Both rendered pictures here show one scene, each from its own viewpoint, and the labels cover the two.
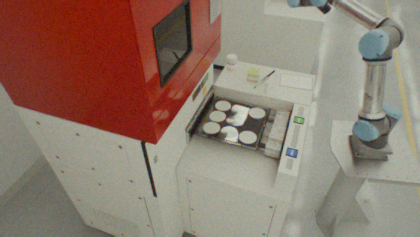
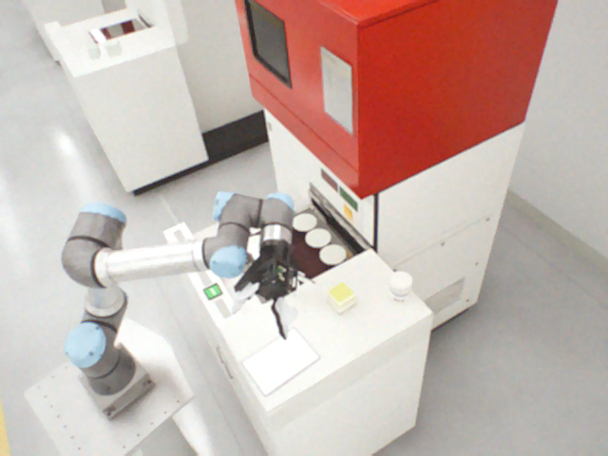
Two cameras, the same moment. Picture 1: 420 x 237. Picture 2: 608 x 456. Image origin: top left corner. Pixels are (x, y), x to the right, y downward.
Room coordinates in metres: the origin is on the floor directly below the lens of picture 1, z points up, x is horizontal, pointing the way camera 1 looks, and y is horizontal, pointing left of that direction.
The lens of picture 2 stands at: (2.24, -1.10, 2.37)
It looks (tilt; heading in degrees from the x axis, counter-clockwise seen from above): 46 degrees down; 133
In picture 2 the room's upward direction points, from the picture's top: 7 degrees counter-clockwise
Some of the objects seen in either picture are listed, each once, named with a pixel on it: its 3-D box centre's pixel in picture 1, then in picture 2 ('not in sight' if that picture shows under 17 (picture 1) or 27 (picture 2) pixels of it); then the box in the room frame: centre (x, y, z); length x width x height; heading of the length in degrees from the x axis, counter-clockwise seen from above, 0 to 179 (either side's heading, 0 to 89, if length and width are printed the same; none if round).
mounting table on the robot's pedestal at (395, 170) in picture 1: (367, 155); (121, 397); (1.12, -0.94, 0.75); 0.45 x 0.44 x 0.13; 83
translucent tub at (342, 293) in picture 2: (253, 75); (341, 298); (1.62, -0.30, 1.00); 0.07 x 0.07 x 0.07; 73
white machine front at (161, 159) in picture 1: (187, 117); (315, 178); (1.18, 0.12, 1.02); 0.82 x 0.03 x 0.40; 159
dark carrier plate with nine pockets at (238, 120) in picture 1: (234, 120); (294, 249); (1.28, -0.16, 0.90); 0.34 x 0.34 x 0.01; 69
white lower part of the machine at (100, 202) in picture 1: (148, 168); (379, 243); (1.30, 0.44, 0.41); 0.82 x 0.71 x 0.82; 159
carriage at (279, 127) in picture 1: (277, 133); (237, 288); (1.21, -0.41, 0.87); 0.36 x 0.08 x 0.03; 159
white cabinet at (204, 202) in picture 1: (247, 166); (294, 344); (1.32, -0.28, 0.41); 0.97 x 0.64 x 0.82; 159
